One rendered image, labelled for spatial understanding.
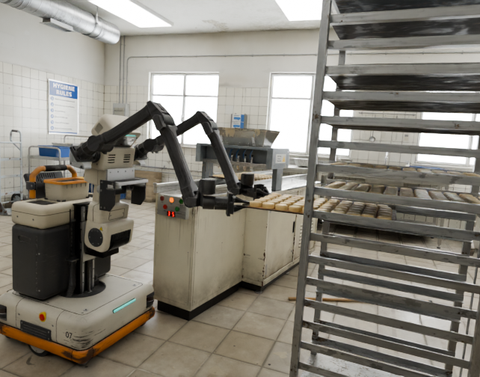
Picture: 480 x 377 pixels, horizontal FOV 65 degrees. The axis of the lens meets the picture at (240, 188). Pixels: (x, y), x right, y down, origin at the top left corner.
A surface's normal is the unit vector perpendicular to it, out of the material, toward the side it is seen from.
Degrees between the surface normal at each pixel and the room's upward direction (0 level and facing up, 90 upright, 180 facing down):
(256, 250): 90
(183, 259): 90
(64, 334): 90
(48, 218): 90
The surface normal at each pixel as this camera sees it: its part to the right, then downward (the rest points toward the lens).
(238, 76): -0.34, 0.10
